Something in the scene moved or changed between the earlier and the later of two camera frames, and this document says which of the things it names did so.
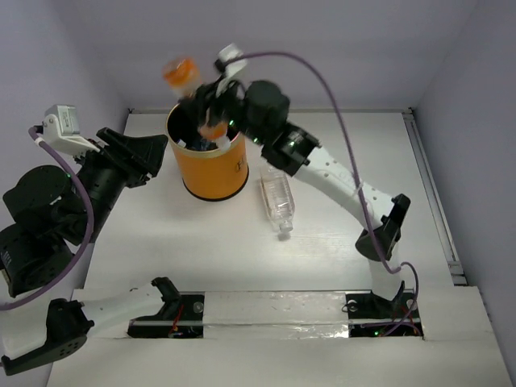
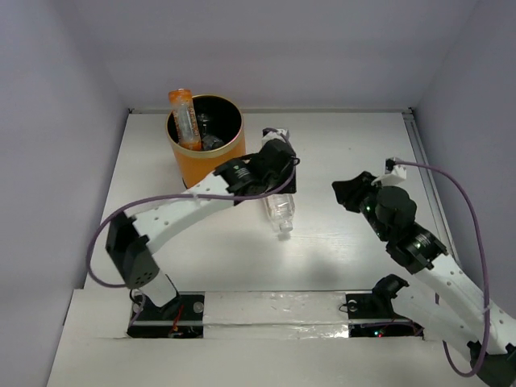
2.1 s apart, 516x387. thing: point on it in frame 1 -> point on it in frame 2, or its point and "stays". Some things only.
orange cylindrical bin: [212, 168] stays
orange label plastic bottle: [182, 74] -> [185, 119]
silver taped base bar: [276, 314] stays
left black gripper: [122, 157] -> [286, 182]
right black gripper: [209, 96] -> [348, 191]
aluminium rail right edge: [457, 273] stays
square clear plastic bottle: [278, 197] stays
